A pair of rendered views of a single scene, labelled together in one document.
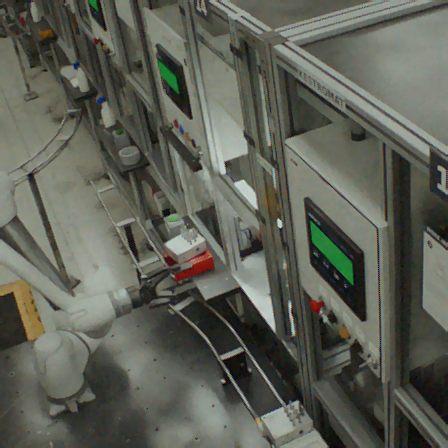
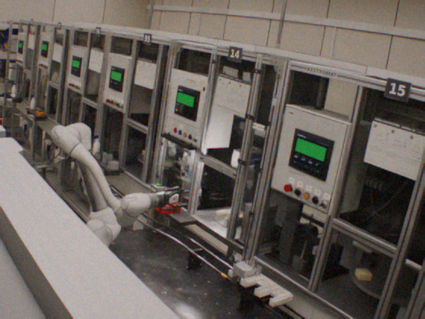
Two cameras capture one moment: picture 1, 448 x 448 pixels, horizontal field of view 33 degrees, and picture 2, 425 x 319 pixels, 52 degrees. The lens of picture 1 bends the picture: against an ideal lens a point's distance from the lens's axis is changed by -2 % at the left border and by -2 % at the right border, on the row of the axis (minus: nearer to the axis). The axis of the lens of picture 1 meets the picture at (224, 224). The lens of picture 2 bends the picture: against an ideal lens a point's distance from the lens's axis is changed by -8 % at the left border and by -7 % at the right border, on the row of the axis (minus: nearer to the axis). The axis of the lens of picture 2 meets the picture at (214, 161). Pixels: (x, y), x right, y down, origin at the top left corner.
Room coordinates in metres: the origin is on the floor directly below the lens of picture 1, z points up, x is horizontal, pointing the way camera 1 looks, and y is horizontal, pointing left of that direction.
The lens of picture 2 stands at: (-0.54, 1.06, 2.07)
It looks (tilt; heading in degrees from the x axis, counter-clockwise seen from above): 15 degrees down; 337
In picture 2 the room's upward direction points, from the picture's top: 9 degrees clockwise
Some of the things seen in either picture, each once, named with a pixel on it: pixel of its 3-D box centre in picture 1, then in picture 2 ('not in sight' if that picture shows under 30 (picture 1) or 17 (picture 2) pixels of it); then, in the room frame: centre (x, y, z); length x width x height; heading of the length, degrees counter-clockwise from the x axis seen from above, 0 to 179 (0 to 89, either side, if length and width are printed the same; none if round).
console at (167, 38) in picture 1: (205, 75); (198, 106); (2.46, -0.03, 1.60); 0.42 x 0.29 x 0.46; 17
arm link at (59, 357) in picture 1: (56, 360); (95, 238); (1.98, 0.68, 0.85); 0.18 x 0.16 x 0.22; 150
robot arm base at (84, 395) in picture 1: (67, 391); not in sight; (1.95, 0.68, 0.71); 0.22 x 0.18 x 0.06; 17
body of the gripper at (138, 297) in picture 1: (141, 294); (162, 200); (1.93, 0.31, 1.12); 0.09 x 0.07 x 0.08; 107
